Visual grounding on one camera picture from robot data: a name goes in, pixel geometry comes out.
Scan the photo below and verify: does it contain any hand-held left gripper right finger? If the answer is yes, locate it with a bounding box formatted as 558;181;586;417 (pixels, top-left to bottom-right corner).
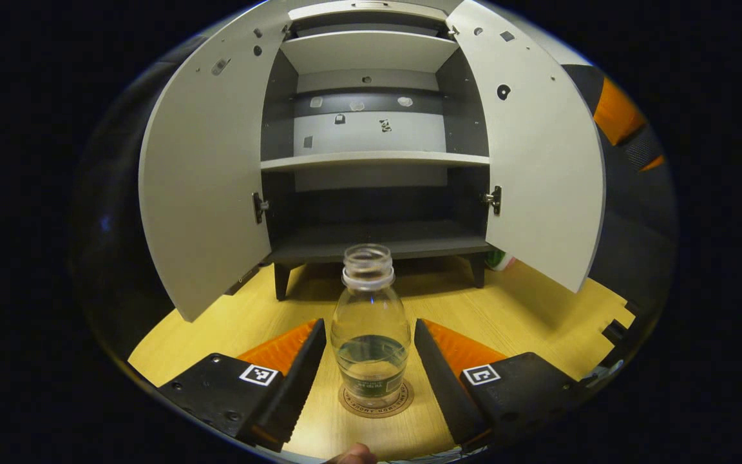
414;318;581;449

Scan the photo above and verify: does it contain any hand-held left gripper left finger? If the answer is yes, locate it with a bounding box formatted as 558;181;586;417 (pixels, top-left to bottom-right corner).
157;318;327;452

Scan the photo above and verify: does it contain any round brown coaster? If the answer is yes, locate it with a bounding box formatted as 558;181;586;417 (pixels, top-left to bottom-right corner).
338;377;415;418

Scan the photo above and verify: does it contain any cat sticker white cabinet door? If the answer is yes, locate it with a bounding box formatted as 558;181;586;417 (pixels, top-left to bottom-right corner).
446;0;607;294

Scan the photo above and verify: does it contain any clear plastic bottle green label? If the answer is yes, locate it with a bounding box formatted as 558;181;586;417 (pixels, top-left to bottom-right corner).
330;244;412;399

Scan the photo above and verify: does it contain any white cabinet drawer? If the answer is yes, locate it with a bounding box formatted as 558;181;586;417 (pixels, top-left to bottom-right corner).
287;0;449;24

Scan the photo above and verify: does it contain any black backdrop cloth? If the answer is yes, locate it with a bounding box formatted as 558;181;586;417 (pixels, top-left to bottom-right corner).
68;32;680;362

